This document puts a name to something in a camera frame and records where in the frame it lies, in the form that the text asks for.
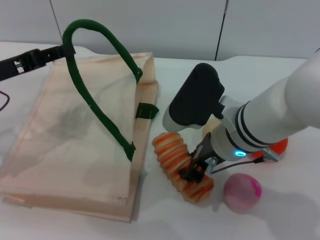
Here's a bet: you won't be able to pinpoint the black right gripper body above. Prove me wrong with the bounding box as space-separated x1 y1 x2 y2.
189 132 218 173

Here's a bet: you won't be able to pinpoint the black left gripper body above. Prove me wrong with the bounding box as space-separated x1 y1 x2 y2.
0 49 48 82

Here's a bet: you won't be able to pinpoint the orange striped bread loaf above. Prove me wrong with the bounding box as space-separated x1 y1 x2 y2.
152 132 215 205

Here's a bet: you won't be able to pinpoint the round beige egg yolk pastry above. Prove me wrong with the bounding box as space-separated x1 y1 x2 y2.
202 117 222 137

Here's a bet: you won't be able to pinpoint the beige canvas tote bag green handles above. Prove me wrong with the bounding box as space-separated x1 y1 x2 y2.
0 19 160 223

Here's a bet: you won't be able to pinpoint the pink round pastry ball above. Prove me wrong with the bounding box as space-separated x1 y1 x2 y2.
223 173 263 215

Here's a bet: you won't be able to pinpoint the orange round fruit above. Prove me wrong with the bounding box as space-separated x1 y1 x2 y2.
249 137 289 163

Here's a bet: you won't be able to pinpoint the thin cable with silver plug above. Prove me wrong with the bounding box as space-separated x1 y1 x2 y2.
204 147 283 176

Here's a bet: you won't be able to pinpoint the thin black cable loop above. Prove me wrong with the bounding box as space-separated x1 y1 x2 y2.
0 91 11 111

